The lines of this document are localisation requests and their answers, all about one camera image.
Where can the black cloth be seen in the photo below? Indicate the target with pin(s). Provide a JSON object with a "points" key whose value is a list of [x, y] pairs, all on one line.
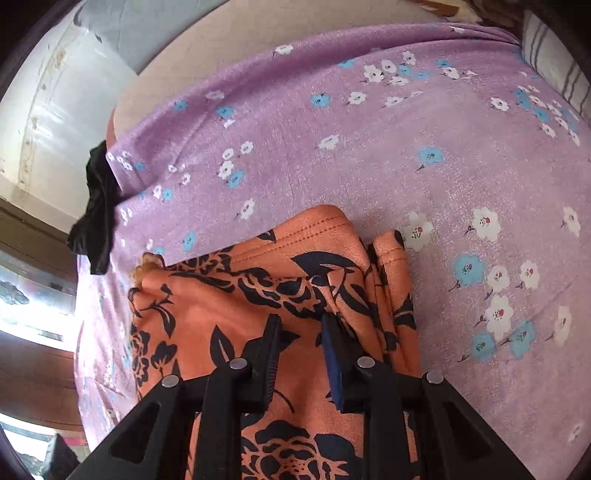
{"points": [[99, 217]]}

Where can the brown cloth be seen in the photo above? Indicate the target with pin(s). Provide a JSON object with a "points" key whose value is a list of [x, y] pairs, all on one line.
{"points": [[498, 18]]}

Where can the yellow frilled cloth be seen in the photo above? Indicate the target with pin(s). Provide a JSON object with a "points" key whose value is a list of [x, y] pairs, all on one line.
{"points": [[147, 267]]}

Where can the orange floral garment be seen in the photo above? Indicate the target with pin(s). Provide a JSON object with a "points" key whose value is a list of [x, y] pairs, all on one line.
{"points": [[203, 314]]}

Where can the purple floral bedsheet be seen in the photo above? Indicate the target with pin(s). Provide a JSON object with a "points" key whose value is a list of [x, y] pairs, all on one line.
{"points": [[369, 138]]}

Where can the striped pillow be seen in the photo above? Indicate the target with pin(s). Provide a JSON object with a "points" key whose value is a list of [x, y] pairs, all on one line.
{"points": [[549, 50]]}

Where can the wooden door frame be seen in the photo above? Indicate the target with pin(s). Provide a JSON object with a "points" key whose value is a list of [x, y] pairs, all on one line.
{"points": [[27, 226]]}

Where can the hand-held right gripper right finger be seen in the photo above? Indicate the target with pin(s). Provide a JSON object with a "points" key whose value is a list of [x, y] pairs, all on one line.
{"points": [[333, 364]]}

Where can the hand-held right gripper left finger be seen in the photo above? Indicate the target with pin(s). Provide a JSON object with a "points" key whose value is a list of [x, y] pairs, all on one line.
{"points": [[272, 364]]}

